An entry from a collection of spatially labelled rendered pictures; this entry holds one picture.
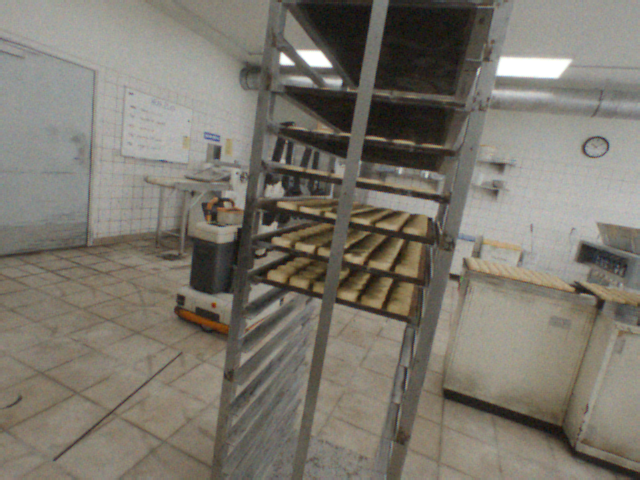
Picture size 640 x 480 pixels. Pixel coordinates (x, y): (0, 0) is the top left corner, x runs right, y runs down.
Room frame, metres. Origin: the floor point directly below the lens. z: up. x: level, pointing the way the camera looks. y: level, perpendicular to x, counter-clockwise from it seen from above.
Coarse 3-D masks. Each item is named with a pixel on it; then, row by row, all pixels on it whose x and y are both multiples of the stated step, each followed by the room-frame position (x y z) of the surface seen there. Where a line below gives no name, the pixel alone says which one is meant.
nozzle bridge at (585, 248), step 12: (576, 252) 2.35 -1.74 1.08; (588, 252) 2.29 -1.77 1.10; (600, 252) 2.20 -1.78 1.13; (612, 252) 1.89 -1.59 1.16; (624, 252) 1.82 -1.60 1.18; (588, 264) 2.20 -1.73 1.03; (636, 264) 1.66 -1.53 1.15; (588, 276) 2.30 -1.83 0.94; (600, 276) 2.27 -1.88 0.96; (612, 276) 1.88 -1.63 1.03; (624, 276) 1.83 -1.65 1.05; (636, 276) 1.66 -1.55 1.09; (636, 288) 1.65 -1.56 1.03; (636, 324) 1.67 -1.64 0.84
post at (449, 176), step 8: (472, 88) 1.26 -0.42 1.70; (464, 128) 1.26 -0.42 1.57; (456, 144) 1.26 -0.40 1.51; (448, 176) 1.26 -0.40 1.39; (448, 184) 1.26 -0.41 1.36; (440, 208) 1.26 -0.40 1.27; (440, 216) 1.26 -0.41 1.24; (440, 224) 1.26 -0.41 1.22; (432, 248) 1.26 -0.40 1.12; (432, 256) 1.26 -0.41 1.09; (432, 264) 1.26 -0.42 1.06; (424, 304) 1.26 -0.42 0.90; (416, 336) 1.26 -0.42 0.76; (408, 376) 1.26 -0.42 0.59
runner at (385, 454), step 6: (396, 366) 1.15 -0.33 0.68; (390, 396) 0.97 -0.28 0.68; (384, 438) 0.79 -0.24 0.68; (384, 444) 0.77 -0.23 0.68; (390, 444) 0.77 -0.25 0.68; (384, 450) 0.75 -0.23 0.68; (390, 450) 0.74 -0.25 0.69; (384, 456) 0.73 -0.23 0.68; (390, 456) 0.70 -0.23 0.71; (378, 462) 0.71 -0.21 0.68; (384, 462) 0.71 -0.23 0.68; (390, 462) 0.68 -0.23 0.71; (378, 468) 0.69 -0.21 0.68; (384, 468) 0.69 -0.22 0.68; (384, 474) 0.68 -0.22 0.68
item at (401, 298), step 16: (272, 272) 0.83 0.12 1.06; (288, 272) 0.86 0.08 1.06; (304, 272) 0.87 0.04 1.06; (320, 272) 0.91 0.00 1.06; (352, 272) 1.02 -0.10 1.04; (320, 288) 0.77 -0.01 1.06; (352, 288) 0.81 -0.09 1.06; (368, 288) 0.82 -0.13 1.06; (384, 288) 0.85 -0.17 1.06; (400, 288) 0.87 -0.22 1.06; (416, 288) 0.97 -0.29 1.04; (368, 304) 0.74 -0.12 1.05; (384, 304) 0.79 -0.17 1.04; (400, 304) 0.75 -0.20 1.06
